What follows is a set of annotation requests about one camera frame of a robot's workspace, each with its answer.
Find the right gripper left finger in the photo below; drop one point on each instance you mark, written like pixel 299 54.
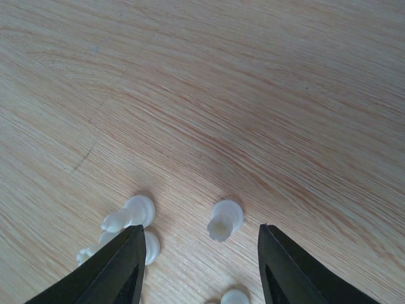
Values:
pixel 114 274

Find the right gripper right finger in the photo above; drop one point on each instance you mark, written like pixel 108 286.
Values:
pixel 289 274

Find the white chess piece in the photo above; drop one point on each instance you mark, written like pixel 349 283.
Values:
pixel 227 217
pixel 234 296
pixel 152 247
pixel 138 210

